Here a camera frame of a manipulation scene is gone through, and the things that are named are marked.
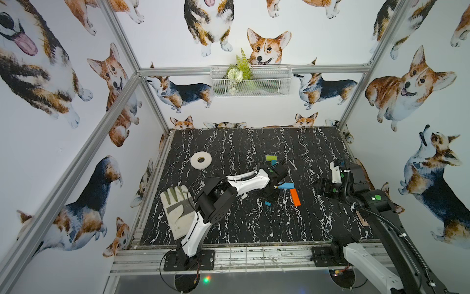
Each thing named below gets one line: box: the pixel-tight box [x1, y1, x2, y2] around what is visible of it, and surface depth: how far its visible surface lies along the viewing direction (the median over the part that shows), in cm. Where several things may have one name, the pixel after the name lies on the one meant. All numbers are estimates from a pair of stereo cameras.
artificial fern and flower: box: [226, 47, 253, 95], surface depth 84 cm
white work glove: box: [160, 184, 197, 241], surface depth 90 cm
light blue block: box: [277, 182, 295, 189], surface depth 97 cm
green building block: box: [266, 155, 278, 162], surface depth 109 cm
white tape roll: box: [190, 151, 213, 171], surface depth 108 cm
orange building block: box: [290, 188, 302, 208], surface depth 92 cm
